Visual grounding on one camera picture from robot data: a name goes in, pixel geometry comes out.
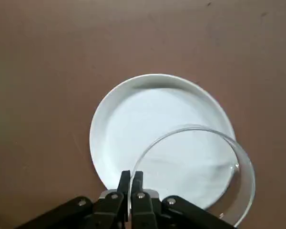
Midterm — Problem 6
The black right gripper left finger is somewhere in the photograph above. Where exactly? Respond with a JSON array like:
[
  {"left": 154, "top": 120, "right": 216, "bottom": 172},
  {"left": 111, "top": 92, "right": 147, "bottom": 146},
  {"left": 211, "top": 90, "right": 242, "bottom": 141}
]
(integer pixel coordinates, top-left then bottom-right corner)
[{"left": 14, "top": 170, "right": 132, "bottom": 229}]

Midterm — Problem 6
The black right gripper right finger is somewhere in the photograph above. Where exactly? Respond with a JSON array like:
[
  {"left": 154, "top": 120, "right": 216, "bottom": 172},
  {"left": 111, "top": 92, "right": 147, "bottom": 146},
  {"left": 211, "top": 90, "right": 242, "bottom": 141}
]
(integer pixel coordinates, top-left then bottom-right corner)
[{"left": 131, "top": 170, "right": 235, "bottom": 229}]

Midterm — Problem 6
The clear glass petri dish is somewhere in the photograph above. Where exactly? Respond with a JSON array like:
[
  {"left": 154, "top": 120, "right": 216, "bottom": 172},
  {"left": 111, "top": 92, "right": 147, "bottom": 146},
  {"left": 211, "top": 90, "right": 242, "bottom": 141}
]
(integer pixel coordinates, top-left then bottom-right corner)
[{"left": 133, "top": 123, "right": 256, "bottom": 228}]

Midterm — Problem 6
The white round plate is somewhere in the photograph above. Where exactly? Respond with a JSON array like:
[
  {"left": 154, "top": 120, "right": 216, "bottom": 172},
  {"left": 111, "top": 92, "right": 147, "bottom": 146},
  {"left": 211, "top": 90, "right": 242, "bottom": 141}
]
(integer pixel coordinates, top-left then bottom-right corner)
[{"left": 89, "top": 73, "right": 237, "bottom": 211}]

